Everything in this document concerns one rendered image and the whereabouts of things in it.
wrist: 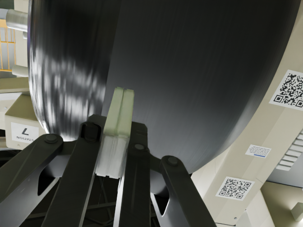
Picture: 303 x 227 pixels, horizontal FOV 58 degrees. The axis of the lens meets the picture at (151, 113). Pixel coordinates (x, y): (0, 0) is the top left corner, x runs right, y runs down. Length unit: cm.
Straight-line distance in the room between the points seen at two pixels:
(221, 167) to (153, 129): 37
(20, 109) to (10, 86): 14
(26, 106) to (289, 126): 81
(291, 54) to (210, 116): 27
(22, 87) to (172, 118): 84
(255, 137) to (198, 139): 30
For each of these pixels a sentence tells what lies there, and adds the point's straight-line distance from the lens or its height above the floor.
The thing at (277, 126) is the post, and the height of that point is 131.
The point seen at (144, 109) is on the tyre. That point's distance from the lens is 31.
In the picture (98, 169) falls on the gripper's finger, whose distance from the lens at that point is 16.
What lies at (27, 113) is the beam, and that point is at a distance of 101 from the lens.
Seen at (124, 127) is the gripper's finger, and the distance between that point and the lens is 16.
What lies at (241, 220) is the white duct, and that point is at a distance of 145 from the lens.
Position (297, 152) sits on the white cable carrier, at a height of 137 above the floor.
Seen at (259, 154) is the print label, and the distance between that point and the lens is 67.
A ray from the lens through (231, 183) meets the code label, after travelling 72.
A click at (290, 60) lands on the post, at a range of 56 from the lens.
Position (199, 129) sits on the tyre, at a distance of 33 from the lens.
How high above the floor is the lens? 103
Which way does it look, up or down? 33 degrees up
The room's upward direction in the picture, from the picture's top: 164 degrees counter-clockwise
